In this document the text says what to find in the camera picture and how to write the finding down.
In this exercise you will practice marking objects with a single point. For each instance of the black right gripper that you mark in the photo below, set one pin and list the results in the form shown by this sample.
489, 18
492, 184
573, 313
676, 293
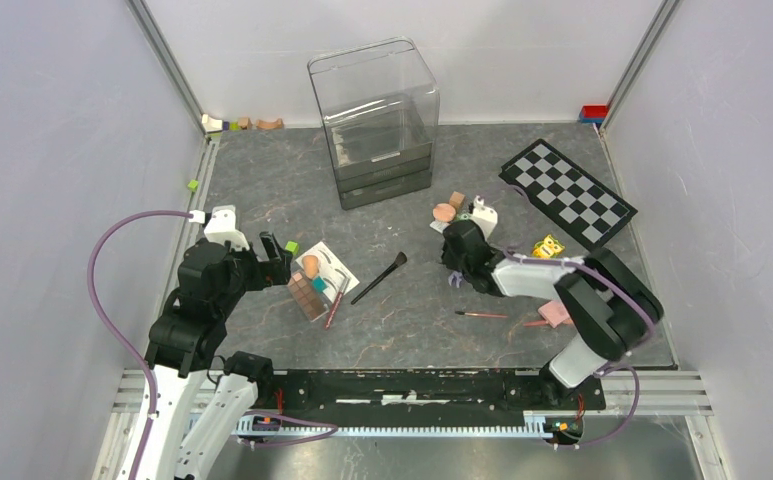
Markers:
447, 257

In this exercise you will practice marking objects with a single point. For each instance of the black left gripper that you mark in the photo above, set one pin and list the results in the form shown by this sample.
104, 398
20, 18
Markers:
282, 257

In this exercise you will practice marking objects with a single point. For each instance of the purple eyelash curler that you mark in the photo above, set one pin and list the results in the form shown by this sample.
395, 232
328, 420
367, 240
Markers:
456, 279

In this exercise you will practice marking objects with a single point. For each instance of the black makeup brush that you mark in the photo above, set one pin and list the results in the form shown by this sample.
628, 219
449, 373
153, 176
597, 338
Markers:
400, 260

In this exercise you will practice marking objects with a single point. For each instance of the clear acrylic drawer organizer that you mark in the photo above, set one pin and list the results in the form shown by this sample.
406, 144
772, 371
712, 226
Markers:
379, 106

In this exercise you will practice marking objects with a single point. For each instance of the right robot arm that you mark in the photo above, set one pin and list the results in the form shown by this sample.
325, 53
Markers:
611, 308

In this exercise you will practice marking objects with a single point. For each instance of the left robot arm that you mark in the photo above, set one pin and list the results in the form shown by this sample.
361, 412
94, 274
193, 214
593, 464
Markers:
180, 353

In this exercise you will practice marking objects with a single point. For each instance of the orange makeup sponge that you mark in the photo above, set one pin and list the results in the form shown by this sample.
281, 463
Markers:
311, 266

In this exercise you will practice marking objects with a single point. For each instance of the lime green cube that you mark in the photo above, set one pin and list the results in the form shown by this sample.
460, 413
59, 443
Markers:
292, 247

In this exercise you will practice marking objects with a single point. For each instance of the round peach powder puff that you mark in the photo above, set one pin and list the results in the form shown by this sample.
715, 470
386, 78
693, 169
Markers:
444, 213

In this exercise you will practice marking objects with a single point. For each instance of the wooden cube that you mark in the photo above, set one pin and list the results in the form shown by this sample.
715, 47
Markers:
457, 200

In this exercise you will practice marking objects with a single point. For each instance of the teal cube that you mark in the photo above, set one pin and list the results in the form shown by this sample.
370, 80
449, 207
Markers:
319, 284

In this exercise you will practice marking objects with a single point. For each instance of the brown eyeshadow palette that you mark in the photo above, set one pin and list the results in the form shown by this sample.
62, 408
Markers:
308, 299

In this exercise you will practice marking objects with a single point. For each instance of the eyebrow stencil card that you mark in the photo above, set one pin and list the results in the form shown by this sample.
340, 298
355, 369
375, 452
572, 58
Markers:
331, 270

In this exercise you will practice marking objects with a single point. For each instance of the thin pink lip brush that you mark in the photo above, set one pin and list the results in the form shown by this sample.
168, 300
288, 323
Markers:
481, 315

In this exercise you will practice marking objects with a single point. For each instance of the red lip gloss tube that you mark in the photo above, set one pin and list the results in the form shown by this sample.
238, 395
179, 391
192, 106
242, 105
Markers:
336, 302

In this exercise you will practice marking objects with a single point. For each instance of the yellow owl card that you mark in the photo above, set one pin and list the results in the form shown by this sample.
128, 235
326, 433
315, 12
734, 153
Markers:
547, 248

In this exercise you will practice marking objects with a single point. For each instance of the black white checkerboard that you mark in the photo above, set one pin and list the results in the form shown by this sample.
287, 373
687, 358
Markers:
590, 212

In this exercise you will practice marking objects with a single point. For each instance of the pink compact case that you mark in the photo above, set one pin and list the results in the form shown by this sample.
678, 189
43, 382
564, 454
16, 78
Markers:
554, 314

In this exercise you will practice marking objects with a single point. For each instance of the small wooden toy blocks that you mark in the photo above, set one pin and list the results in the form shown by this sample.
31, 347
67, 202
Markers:
214, 126

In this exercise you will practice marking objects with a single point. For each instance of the red blue blocks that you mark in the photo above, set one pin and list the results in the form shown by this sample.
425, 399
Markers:
594, 114

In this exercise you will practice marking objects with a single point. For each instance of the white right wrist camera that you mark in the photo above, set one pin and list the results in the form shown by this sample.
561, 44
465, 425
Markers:
485, 216

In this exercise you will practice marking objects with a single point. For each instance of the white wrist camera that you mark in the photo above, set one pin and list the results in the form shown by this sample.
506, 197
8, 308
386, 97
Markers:
485, 216
220, 226

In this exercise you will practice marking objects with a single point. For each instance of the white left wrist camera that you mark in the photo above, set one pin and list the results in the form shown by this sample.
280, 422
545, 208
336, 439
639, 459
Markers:
220, 226

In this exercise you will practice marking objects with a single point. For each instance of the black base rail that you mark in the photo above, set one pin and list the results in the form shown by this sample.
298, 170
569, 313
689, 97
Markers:
498, 397

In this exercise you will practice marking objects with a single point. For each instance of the aluminium frame rail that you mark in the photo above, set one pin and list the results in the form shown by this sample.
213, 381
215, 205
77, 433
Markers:
162, 50

